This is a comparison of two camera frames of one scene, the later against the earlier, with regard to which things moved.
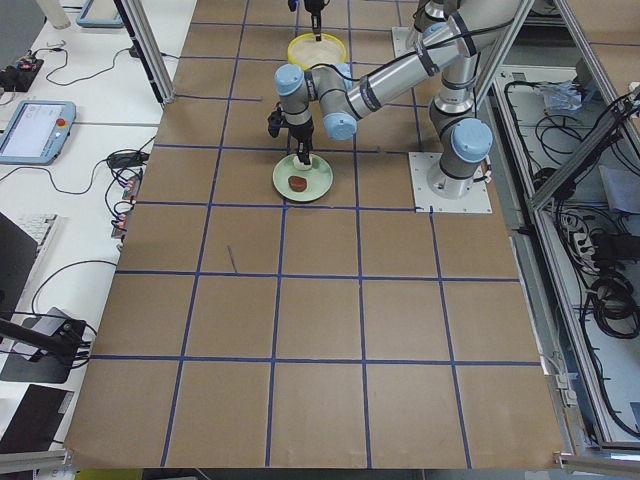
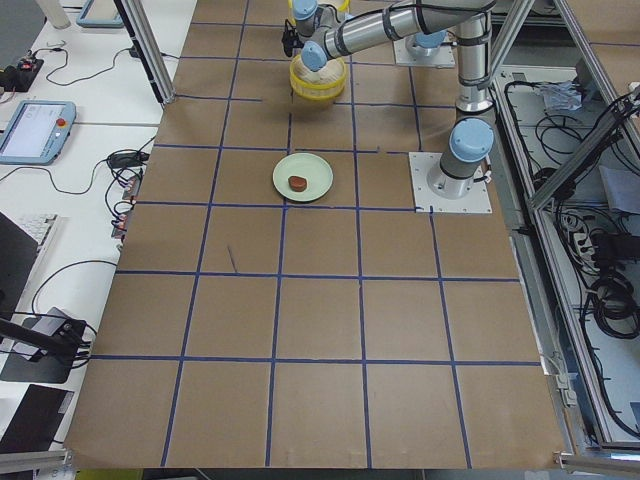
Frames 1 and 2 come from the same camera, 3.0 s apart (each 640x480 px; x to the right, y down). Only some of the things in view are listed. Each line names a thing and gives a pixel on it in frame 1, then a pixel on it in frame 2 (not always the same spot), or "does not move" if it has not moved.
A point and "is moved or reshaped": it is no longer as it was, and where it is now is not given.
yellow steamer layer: (305, 51) is moved or reshaped
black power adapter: (132, 159) does not move
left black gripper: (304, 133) → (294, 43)
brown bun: (297, 183) does not move
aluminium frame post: (151, 48) does not move
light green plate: (319, 179) does not move
